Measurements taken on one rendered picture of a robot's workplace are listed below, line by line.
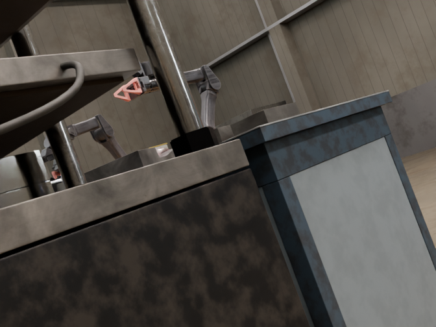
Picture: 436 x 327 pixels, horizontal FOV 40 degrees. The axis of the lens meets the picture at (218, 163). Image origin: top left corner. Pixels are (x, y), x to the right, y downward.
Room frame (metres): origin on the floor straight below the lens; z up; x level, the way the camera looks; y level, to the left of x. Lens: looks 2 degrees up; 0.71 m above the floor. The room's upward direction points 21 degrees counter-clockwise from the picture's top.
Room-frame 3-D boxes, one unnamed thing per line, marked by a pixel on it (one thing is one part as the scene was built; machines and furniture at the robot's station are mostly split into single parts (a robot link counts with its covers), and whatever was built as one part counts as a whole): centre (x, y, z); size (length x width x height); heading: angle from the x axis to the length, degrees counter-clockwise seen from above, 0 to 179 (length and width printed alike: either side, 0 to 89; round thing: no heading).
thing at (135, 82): (2.37, 0.23, 1.20); 0.09 x 0.07 x 0.07; 134
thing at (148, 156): (2.23, 0.25, 0.86); 0.50 x 0.26 x 0.11; 156
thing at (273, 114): (1.73, -0.18, 0.83); 0.17 x 0.13 x 0.06; 139
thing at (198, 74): (2.62, 0.00, 1.17); 0.30 x 0.09 x 0.12; 134
